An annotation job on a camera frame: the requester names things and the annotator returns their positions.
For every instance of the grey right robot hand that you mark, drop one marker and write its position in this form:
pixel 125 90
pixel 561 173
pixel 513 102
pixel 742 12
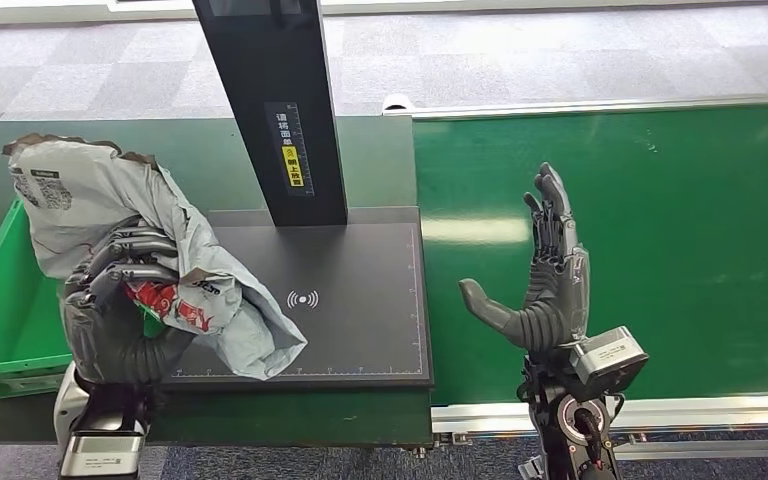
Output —
pixel 553 298

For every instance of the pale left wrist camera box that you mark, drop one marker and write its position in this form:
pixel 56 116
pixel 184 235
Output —
pixel 102 454

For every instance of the grey plastic mailer package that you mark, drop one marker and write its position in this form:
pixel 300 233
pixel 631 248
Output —
pixel 86 199

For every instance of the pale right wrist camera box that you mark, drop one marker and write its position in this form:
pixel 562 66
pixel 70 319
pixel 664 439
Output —
pixel 612 361

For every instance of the aluminium conveyor frame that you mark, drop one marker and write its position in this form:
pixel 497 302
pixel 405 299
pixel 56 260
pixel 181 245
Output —
pixel 702 405

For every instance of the green conveyor belt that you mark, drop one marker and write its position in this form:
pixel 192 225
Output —
pixel 675 252

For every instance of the yellow label sticker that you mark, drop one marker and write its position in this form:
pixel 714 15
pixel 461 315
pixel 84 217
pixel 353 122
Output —
pixel 293 167

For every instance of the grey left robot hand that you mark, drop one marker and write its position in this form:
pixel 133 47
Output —
pixel 116 338

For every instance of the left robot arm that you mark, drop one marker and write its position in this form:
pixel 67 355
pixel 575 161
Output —
pixel 109 407

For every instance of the black weighing device with post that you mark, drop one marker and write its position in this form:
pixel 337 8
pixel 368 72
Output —
pixel 357 311

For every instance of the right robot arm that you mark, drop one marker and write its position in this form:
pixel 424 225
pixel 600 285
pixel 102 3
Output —
pixel 576 430

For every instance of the green plastic basket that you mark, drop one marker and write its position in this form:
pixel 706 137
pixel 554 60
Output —
pixel 6 324

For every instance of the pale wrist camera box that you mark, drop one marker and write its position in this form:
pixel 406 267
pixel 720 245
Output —
pixel 102 454
pixel 612 361

